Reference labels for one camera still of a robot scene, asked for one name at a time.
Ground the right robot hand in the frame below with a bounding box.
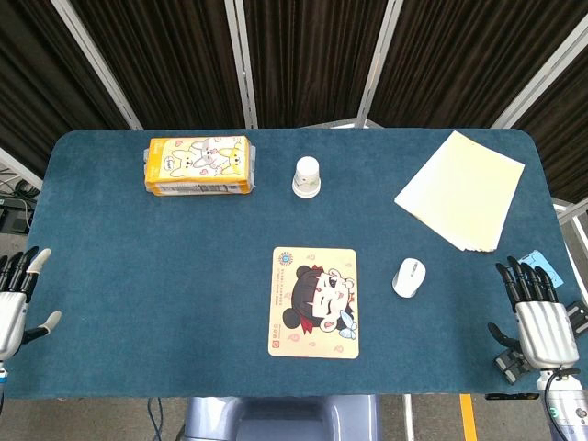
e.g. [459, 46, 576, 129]
[487, 255, 581, 371]

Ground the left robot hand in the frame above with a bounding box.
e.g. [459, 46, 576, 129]
[0, 246, 63, 362]

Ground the white computer mouse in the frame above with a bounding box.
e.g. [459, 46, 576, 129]
[391, 257, 427, 299]

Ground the cartoon girl mouse pad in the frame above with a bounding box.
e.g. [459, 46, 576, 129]
[267, 246, 360, 359]

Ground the blue felt table cover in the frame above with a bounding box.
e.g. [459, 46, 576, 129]
[3, 128, 581, 400]

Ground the pale yellow paper folder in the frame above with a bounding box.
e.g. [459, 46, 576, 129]
[393, 130, 526, 254]

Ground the dark brown pleated curtain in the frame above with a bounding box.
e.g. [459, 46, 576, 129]
[0, 0, 132, 162]
[367, 0, 588, 128]
[514, 36, 588, 203]
[243, 0, 391, 128]
[68, 0, 247, 130]

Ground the yellow tissue pack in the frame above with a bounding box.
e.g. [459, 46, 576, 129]
[142, 134, 257, 198]

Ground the blue-grey robot torso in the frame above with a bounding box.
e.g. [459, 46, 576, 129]
[182, 395, 383, 441]

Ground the floral print paper cup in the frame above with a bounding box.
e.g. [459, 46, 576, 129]
[291, 156, 321, 199]

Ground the black and grey clamp mount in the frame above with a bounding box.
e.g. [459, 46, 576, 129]
[493, 300, 588, 385]

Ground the blue card with camera drawing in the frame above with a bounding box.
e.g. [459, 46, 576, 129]
[517, 250, 564, 289]

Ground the black floor cable bundle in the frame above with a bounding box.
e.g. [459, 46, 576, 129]
[0, 167, 38, 235]

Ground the white partition frame post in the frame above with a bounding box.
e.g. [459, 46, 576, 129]
[490, 13, 588, 130]
[356, 0, 405, 129]
[550, 197, 588, 295]
[49, 0, 144, 131]
[223, 0, 259, 129]
[0, 146, 43, 190]

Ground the blue floor cable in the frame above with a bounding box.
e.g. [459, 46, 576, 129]
[145, 397, 166, 441]

